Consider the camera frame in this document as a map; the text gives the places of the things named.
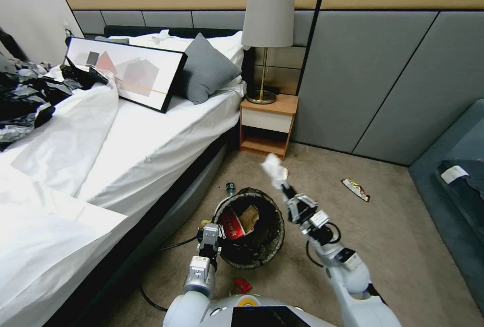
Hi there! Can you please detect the grey shade brass lamp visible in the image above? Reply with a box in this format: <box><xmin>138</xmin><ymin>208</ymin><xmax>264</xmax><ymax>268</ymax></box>
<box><xmin>240</xmin><ymin>0</ymin><xmax>296</xmax><ymax>105</ymax></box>

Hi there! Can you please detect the wooden nightstand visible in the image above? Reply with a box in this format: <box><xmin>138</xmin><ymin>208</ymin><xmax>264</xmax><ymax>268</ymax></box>
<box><xmin>238</xmin><ymin>94</ymin><xmax>300</xmax><ymax>161</ymax></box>

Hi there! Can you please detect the black floor cable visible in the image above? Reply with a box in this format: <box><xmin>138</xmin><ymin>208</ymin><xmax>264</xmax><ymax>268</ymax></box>
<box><xmin>139</xmin><ymin>237</ymin><xmax>199</xmax><ymax>312</ymax></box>

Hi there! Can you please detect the black bed headrest bolster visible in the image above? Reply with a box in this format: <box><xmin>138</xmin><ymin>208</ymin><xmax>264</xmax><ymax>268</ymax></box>
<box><xmin>103</xmin><ymin>25</ymin><xmax>243</xmax><ymax>39</ymax></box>

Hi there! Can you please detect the black framed abstract picture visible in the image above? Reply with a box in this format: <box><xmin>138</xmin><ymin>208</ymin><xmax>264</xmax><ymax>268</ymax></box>
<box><xmin>64</xmin><ymin>36</ymin><xmax>189</xmax><ymax>114</ymax></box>

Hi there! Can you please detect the white robot front shell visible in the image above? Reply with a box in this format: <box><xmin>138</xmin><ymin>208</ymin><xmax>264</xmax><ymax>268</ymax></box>
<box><xmin>202</xmin><ymin>292</ymin><xmax>343</xmax><ymax>327</ymax></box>

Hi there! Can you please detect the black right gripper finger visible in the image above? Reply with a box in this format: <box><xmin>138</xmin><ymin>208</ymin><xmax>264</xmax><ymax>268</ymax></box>
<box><xmin>280</xmin><ymin>183</ymin><xmax>303</xmax><ymax>226</ymax></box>
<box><xmin>284</xmin><ymin>181</ymin><xmax>319</xmax><ymax>215</ymax></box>

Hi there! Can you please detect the grey square pillow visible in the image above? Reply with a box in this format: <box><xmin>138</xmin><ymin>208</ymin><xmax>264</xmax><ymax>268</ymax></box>
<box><xmin>182</xmin><ymin>32</ymin><xmax>243</xmax><ymax>105</ymax></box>

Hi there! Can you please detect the white pillow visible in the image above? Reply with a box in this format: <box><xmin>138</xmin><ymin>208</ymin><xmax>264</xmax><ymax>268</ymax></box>
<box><xmin>103</xmin><ymin>29</ymin><xmax>247</xmax><ymax>75</ymax></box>

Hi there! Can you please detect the grey-blue sofa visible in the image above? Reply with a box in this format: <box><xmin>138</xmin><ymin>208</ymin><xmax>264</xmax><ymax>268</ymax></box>
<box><xmin>407</xmin><ymin>98</ymin><xmax>484</xmax><ymax>314</ymax></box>

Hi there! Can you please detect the dark cloth with white label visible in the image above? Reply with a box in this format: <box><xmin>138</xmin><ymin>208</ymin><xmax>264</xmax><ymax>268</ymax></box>
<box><xmin>436</xmin><ymin>157</ymin><xmax>484</xmax><ymax>201</ymax></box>

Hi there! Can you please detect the white paper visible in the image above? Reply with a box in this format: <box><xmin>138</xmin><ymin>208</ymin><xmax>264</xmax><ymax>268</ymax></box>
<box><xmin>261</xmin><ymin>152</ymin><xmax>289</xmax><ymax>191</ymax></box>

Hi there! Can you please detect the black mesh trash bin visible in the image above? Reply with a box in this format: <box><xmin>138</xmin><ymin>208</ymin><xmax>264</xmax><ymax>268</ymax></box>
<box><xmin>212</xmin><ymin>187</ymin><xmax>285</xmax><ymax>270</ymax></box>

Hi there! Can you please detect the crumpled brown paper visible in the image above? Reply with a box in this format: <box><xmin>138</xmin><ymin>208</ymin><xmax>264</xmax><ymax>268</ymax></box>
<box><xmin>237</xmin><ymin>205</ymin><xmax>261</xmax><ymax>231</ymax></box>

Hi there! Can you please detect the white duvet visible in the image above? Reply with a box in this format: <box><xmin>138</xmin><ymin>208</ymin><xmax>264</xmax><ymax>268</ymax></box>
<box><xmin>0</xmin><ymin>69</ymin><xmax>249</xmax><ymax>215</ymax></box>

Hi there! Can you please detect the brown snack wrapper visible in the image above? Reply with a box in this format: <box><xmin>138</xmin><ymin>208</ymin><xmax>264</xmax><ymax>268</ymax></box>
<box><xmin>340</xmin><ymin>178</ymin><xmax>371</xmax><ymax>203</ymax></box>

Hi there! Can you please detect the black plastic bag pile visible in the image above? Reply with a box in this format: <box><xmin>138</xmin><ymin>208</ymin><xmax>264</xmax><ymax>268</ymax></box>
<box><xmin>0</xmin><ymin>57</ymin><xmax>115</xmax><ymax>152</ymax></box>

